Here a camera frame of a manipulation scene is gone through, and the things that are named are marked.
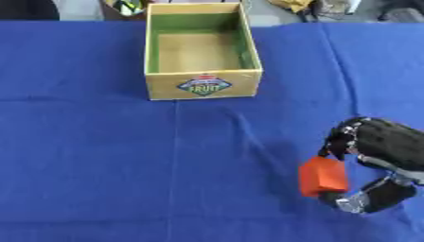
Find black chair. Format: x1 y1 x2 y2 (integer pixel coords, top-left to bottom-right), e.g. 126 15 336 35
0 0 62 22

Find yellow cloth bag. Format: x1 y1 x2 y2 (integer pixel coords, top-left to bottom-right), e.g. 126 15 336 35
268 0 315 13

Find grey mesh bag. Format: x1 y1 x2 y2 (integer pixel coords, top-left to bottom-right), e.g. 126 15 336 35
311 0 351 21

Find dark grey bag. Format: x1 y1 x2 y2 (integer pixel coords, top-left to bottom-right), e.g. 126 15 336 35
378 0 424 24

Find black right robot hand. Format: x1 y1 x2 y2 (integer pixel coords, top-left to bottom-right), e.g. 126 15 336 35
316 116 424 216

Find yellow and black bag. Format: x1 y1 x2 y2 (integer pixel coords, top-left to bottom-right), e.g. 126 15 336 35
102 0 151 18

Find orange rectangular block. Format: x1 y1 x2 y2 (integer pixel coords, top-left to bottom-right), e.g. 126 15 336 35
298 156 350 199

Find tan cardboard box green inside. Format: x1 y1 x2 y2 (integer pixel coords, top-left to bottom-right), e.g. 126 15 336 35
142 2 265 101

